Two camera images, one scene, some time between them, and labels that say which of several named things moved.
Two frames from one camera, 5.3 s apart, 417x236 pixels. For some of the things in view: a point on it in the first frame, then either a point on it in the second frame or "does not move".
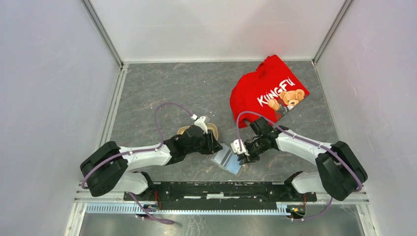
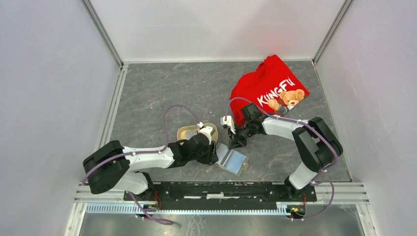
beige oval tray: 210,126 does not move
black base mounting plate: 218,193 does not move
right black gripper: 244,159 → 234,143
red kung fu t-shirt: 269,93 does not move
